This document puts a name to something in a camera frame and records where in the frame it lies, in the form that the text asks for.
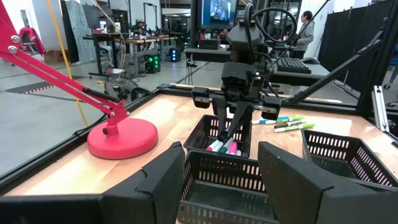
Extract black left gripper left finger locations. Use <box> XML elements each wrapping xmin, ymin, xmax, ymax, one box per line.
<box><xmin>0</xmin><ymin>141</ymin><xmax>186</xmax><ymax>224</ymax></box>

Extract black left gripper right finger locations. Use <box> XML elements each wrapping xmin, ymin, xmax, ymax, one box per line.
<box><xmin>257</xmin><ymin>141</ymin><xmax>398</xmax><ymax>224</ymax></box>

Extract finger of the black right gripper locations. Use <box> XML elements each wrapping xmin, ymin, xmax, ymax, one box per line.
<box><xmin>224</xmin><ymin>101</ymin><xmax>254</xmax><ymax>141</ymax></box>
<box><xmin>212</xmin><ymin>95</ymin><xmax>231</xmax><ymax>141</ymax></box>

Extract green cap white marker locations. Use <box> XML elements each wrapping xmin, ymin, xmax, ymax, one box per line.
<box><xmin>218</xmin><ymin>138</ymin><xmax>234</xmax><ymax>154</ymax></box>

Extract red cap white marker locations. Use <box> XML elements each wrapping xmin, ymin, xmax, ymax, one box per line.
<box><xmin>205</xmin><ymin>139</ymin><xmax>220</xmax><ymax>152</ymax></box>

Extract black slotted plastic basket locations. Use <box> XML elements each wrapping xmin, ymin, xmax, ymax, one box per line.
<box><xmin>183</xmin><ymin>114</ymin><xmax>252</xmax><ymax>159</ymax></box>
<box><xmin>176</xmin><ymin>149</ymin><xmax>280</xmax><ymax>224</ymax></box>
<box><xmin>300</xmin><ymin>129</ymin><xmax>398</xmax><ymax>189</ymax></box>

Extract blue dry-erase marker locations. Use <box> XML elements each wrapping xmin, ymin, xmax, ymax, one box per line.
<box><xmin>251</xmin><ymin>116</ymin><xmax>290</xmax><ymax>125</ymax></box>

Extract black dry-erase marker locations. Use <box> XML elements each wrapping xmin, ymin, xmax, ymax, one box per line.
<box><xmin>273</xmin><ymin>121</ymin><xmax>308</xmax><ymax>129</ymax></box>

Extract black office desk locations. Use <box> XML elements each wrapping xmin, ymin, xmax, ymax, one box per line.
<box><xmin>82</xmin><ymin>32</ymin><xmax>125</xmax><ymax>77</ymax></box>
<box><xmin>183</xmin><ymin>46</ymin><xmax>331</xmax><ymax>87</ymax></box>

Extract black box blue lights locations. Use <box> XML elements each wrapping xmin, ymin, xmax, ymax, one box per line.
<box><xmin>169</xmin><ymin>47</ymin><xmax>182</xmax><ymax>62</ymax></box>

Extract small black desk box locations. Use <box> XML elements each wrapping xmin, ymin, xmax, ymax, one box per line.
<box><xmin>198</xmin><ymin>39</ymin><xmax>221</xmax><ymax>50</ymax></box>

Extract black box green lights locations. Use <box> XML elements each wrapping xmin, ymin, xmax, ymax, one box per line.
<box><xmin>144</xmin><ymin>53</ymin><xmax>162</xmax><ymax>75</ymax></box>

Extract red desk lamp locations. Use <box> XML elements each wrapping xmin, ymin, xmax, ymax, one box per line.
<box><xmin>0</xmin><ymin>0</ymin><xmax>159</xmax><ymax>161</ymax></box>

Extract black keyboard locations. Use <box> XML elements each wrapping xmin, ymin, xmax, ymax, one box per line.
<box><xmin>275</xmin><ymin>56</ymin><xmax>313</xmax><ymax>75</ymax></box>

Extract wooden top work table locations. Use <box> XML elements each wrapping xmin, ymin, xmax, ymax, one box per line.
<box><xmin>123</xmin><ymin>35</ymin><xmax>180</xmax><ymax>75</ymax></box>

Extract person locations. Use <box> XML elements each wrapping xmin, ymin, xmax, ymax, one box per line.
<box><xmin>294</xmin><ymin>10</ymin><xmax>317</xmax><ymax>60</ymax></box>

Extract aluminium extrusion bar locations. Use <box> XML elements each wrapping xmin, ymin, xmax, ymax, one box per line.
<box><xmin>371</xmin><ymin>85</ymin><xmax>390</xmax><ymax>133</ymax></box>

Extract black folding room divider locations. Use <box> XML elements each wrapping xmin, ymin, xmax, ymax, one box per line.
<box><xmin>320</xmin><ymin>0</ymin><xmax>392</xmax><ymax>94</ymax></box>

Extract grey patterned panel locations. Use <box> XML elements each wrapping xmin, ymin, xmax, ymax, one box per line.
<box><xmin>60</xmin><ymin>0</ymin><xmax>98</xmax><ymax>65</ymax></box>

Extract cardboard box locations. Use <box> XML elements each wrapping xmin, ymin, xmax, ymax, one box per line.
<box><xmin>43</xmin><ymin>49</ymin><xmax>68</xmax><ymax>63</ymax></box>

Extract red fabric garment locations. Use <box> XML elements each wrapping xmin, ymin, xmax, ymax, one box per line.
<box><xmin>18</xmin><ymin>27</ymin><xmax>47</xmax><ymax>57</ymax></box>

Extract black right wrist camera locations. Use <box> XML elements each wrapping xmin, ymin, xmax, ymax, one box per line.
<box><xmin>221</xmin><ymin>61</ymin><xmax>261</xmax><ymax>93</ymax></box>

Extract large wall monitor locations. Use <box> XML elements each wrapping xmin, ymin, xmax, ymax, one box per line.
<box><xmin>197</xmin><ymin>0</ymin><xmax>241</xmax><ymax>30</ymax></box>

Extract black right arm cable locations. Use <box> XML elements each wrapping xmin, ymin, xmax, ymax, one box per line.
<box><xmin>244</xmin><ymin>2</ymin><xmax>298</xmax><ymax>94</ymax></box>

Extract black diagonal frame strut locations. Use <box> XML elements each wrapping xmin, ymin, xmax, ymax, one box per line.
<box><xmin>288</xmin><ymin>39</ymin><xmax>384</xmax><ymax>105</ymax></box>

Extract black table frame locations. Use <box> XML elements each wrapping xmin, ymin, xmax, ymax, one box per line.
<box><xmin>0</xmin><ymin>83</ymin><xmax>398</xmax><ymax>195</ymax></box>

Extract black upright frame post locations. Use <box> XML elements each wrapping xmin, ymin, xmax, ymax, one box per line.
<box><xmin>356</xmin><ymin>0</ymin><xmax>398</xmax><ymax>118</ymax></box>

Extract yellow hanging rope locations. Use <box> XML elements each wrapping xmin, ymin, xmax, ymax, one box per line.
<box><xmin>45</xmin><ymin>0</ymin><xmax>91</xmax><ymax>128</ymax></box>

